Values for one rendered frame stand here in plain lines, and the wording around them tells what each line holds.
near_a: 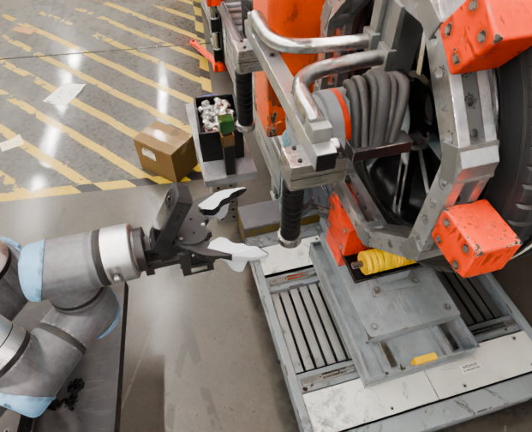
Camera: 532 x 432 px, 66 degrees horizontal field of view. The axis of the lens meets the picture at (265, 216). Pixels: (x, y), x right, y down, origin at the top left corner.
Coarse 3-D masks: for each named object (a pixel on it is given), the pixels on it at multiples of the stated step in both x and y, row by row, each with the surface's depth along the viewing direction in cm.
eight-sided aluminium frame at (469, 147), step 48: (336, 0) 82; (432, 0) 55; (432, 48) 57; (480, 96) 55; (480, 144) 56; (336, 192) 105; (432, 192) 64; (480, 192) 61; (384, 240) 83; (432, 240) 68
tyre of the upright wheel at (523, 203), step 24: (360, 24) 92; (528, 48) 52; (504, 72) 56; (528, 72) 52; (504, 96) 57; (528, 96) 53; (504, 120) 57; (528, 120) 54; (504, 144) 58; (528, 144) 54; (360, 168) 107; (504, 168) 59; (528, 168) 55; (504, 192) 60; (528, 192) 57; (384, 216) 100; (504, 216) 61; (528, 216) 59; (528, 240) 65; (432, 264) 83
